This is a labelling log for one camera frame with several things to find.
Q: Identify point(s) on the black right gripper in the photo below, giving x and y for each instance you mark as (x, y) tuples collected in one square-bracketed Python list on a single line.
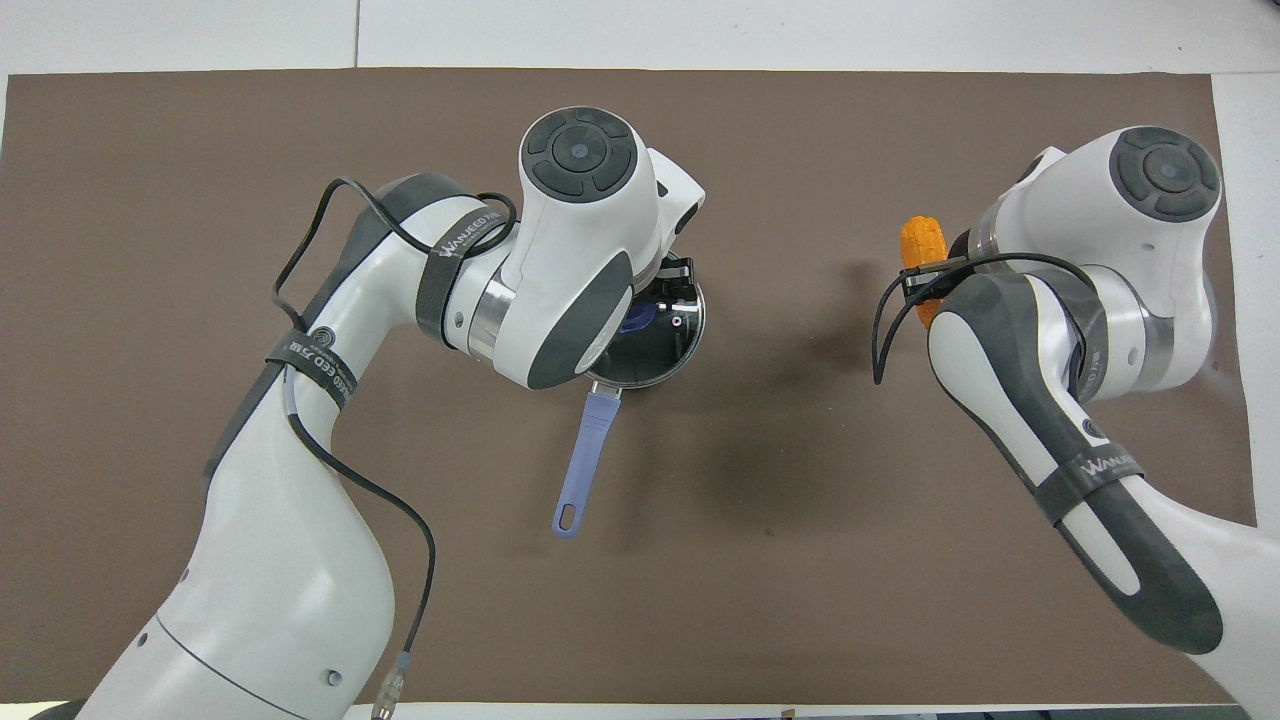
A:
[(960, 248)]

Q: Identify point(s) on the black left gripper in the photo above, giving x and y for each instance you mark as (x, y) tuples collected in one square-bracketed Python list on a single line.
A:
[(678, 278)]

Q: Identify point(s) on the orange corn cob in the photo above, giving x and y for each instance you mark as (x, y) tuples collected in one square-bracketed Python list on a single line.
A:
[(922, 240)]

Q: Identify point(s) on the glass lid with blue knob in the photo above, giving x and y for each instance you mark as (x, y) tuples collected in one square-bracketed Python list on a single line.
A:
[(660, 350)]

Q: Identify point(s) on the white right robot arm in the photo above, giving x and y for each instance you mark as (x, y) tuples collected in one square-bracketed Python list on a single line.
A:
[(1130, 300)]

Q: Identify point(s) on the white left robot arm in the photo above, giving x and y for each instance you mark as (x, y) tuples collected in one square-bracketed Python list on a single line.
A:
[(300, 560)]

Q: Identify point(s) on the brown table mat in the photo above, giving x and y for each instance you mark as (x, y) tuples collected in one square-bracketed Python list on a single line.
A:
[(800, 560)]

